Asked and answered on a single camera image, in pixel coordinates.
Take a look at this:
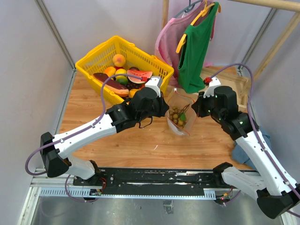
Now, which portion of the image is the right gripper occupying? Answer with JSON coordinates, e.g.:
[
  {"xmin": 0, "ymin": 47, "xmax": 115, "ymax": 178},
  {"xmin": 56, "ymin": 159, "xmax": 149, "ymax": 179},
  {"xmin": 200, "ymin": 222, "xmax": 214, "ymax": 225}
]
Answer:
[{"xmin": 192, "ymin": 90, "xmax": 224, "ymax": 121}]

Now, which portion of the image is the longan fruit bunch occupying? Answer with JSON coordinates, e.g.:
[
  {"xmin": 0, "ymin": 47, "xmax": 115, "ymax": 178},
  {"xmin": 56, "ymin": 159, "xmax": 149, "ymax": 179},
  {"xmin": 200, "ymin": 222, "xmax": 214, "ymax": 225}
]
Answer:
[{"xmin": 168, "ymin": 104, "xmax": 190, "ymax": 128}]

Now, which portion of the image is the clear zip top bag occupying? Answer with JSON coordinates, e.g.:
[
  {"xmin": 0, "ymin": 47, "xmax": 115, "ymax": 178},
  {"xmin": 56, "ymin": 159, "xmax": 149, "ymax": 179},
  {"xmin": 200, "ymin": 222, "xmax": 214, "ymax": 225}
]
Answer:
[{"xmin": 166, "ymin": 88, "xmax": 196, "ymax": 136}]

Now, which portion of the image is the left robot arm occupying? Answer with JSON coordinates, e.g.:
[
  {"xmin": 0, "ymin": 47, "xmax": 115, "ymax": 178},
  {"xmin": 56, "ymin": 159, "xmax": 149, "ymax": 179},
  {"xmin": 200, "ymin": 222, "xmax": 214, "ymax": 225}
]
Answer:
[{"xmin": 41, "ymin": 88, "xmax": 169, "ymax": 186}]

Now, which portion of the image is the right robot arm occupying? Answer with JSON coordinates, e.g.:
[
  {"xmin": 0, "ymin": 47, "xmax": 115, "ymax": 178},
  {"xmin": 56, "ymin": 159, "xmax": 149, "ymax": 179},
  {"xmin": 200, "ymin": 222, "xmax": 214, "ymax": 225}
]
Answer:
[{"xmin": 192, "ymin": 86, "xmax": 300, "ymax": 219}]

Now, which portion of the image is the wooden clothes rack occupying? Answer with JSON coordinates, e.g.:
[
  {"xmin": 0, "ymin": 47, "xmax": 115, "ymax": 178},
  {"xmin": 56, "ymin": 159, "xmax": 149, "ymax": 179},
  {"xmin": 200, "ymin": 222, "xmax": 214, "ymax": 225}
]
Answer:
[{"xmin": 163, "ymin": 0, "xmax": 300, "ymax": 111}]

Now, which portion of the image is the yellow bell pepper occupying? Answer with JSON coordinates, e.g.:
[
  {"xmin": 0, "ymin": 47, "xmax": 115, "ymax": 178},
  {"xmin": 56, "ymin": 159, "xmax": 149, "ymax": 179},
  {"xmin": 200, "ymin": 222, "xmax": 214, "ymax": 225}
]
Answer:
[{"xmin": 128, "ymin": 89, "xmax": 140, "ymax": 98}]

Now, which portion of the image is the dark grape bunch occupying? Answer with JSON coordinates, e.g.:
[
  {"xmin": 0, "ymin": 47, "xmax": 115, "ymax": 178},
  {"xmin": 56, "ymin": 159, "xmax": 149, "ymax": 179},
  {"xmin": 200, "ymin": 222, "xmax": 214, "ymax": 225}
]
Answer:
[{"xmin": 127, "ymin": 82, "xmax": 141, "ymax": 90}]

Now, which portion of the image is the watermelon slice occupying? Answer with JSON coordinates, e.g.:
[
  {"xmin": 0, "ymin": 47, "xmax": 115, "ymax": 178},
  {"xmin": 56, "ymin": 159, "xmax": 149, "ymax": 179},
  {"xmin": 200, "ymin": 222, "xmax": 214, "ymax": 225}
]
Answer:
[{"xmin": 127, "ymin": 69, "xmax": 153, "ymax": 84}]

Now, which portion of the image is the papaya slice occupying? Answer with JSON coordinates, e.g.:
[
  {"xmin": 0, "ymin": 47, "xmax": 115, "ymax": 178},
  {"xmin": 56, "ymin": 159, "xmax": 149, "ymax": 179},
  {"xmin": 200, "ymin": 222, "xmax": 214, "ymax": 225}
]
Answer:
[{"xmin": 93, "ymin": 73, "xmax": 129, "ymax": 97}]

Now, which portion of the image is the blue cloth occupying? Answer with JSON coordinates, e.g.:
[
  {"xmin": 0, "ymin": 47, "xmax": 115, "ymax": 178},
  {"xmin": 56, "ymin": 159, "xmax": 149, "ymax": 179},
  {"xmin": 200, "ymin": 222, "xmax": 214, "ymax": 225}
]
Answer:
[{"xmin": 231, "ymin": 127, "xmax": 271, "ymax": 171}]

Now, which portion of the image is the yellow plastic basket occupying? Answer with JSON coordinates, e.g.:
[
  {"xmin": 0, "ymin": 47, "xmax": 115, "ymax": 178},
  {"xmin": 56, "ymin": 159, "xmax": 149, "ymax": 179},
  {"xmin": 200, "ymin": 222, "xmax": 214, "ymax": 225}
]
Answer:
[{"xmin": 75, "ymin": 36, "xmax": 174, "ymax": 105}]

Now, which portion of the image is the green shirt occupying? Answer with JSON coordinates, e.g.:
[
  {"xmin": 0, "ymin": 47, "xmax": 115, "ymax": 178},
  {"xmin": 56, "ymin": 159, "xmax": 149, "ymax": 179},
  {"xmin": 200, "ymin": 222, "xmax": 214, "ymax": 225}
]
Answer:
[{"xmin": 178, "ymin": 2, "xmax": 221, "ymax": 94}]

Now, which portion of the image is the orange fruit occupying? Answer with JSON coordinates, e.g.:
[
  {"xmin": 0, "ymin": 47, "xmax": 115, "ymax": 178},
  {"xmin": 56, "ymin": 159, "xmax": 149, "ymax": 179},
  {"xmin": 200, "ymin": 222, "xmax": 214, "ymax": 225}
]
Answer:
[{"xmin": 104, "ymin": 66, "xmax": 117, "ymax": 77}]

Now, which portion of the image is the peach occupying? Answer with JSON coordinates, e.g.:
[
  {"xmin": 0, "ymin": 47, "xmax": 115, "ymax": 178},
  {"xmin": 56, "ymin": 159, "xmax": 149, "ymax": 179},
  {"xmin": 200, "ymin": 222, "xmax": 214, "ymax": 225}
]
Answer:
[{"xmin": 112, "ymin": 54, "xmax": 126, "ymax": 67}]

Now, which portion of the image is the pink shirt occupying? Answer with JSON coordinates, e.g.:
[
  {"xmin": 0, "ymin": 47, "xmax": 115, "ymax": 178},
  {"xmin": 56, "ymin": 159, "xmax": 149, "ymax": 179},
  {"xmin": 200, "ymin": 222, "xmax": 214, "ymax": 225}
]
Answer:
[{"xmin": 155, "ymin": 1, "xmax": 204, "ymax": 88}]

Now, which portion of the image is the yellow hanger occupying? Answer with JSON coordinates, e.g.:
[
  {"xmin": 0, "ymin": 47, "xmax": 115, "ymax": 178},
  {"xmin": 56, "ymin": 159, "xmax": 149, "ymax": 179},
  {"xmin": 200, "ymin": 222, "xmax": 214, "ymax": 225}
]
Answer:
[{"xmin": 175, "ymin": 0, "xmax": 222, "ymax": 54}]

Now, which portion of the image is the grey hanger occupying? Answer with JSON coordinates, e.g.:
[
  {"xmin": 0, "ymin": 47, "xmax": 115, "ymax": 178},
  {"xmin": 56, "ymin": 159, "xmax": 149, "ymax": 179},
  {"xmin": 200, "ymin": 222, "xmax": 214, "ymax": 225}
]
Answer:
[{"xmin": 174, "ymin": 0, "xmax": 202, "ymax": 18}]

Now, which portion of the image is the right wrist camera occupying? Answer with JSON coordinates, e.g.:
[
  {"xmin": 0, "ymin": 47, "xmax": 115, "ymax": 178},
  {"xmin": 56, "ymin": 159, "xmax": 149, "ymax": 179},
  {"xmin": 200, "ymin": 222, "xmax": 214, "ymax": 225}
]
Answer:
[{"xmin": 203, "ymin": 77, "xmax": 221, "ymax": 98}]

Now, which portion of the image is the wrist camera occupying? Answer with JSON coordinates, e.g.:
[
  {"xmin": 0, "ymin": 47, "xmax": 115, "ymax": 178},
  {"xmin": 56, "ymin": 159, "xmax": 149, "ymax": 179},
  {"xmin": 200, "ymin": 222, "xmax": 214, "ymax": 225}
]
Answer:
[
  {"xmin": 145, "ymin": 76, "xmax": 163, "ymax": 96},
  {"xmin": 203, "ymin": 77, "xmax": 221, "ymax": 98}
]

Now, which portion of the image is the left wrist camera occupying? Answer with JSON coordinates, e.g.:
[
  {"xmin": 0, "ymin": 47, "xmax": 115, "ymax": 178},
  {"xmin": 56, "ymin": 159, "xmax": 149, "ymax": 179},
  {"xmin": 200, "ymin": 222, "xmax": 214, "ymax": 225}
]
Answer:
[{"xmin": 145, "ymin": 76, "xmax": 163, "ymax": 96}]

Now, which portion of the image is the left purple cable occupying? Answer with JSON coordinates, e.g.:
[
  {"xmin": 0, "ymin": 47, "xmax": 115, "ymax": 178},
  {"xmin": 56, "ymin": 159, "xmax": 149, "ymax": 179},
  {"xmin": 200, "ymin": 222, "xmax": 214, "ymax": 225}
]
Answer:
[{"xmin": 24, "ymin": 73, "xmax": 147, "ymax": 203}]

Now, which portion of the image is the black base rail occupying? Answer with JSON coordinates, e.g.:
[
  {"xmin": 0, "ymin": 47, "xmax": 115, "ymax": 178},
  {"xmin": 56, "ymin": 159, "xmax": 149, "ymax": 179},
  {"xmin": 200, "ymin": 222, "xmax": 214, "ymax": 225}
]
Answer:
[{"xmin": 73, "ymin": 168, "xmax": 234, "ymax": 201}]

